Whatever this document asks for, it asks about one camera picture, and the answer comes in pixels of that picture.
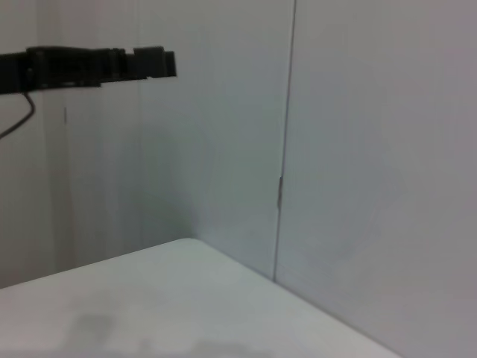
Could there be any thin black cable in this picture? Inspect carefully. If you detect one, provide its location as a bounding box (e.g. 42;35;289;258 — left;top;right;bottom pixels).
0;92;37;139

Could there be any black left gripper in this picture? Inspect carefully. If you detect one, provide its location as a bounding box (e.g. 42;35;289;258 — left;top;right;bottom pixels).
0;45;177;95

